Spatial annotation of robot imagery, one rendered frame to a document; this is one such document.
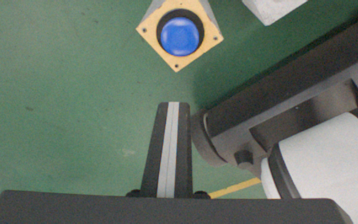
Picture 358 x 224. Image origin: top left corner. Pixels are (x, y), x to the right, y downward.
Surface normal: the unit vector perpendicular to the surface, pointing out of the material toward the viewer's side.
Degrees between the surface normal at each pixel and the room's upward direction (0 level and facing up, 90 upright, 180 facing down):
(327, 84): 46
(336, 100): 0
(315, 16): 0
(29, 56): 0
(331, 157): 80
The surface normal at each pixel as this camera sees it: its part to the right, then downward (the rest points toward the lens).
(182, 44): -0.03, 0.67
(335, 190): -0.54, -0.04
